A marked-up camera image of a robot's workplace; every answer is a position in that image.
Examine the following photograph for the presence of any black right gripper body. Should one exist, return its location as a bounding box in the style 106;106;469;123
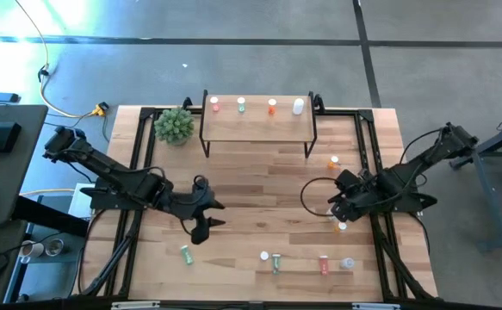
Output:
330;170;368;223

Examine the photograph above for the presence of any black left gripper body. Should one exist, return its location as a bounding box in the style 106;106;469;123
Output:
170;174;217;245

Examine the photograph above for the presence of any green potted plant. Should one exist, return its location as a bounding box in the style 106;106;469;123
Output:
153;106;195;146

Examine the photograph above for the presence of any grey metal stand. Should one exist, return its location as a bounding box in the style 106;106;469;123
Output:
448;118;502;253

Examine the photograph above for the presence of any paper cup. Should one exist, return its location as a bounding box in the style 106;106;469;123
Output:
19;239;45;264

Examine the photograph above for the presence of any black office desk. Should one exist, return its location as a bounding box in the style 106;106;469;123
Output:
0;104;49;227

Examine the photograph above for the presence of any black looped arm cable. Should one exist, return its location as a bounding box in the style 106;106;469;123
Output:
300;176;342;218

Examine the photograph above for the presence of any wooden shelf black metal frame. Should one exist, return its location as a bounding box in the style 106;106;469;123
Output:
198;89;319;159

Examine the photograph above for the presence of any silver metal bracket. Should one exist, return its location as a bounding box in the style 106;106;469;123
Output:
352;302;400;310
111;301;161;310

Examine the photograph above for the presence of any yellow extension cable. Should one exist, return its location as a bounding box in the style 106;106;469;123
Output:
15;0;105;118

